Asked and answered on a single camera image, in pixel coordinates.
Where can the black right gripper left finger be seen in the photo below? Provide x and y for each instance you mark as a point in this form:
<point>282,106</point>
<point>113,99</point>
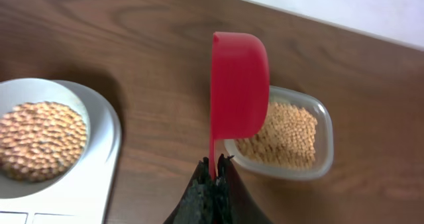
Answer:
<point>196,204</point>

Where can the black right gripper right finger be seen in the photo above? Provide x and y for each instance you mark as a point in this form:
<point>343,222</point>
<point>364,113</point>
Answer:
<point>242,208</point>

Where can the red plastic measuring scoop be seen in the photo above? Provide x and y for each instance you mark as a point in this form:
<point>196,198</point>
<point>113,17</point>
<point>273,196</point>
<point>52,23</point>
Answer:
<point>239,89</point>

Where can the white digital kitchen scale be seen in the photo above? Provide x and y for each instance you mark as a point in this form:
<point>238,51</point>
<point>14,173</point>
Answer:
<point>80,195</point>

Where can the white round bowl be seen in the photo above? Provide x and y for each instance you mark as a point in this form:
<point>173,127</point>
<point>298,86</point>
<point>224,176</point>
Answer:
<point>45,130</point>

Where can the clear plastic container of beans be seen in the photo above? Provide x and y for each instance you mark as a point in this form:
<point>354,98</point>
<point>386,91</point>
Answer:
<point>295,141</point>

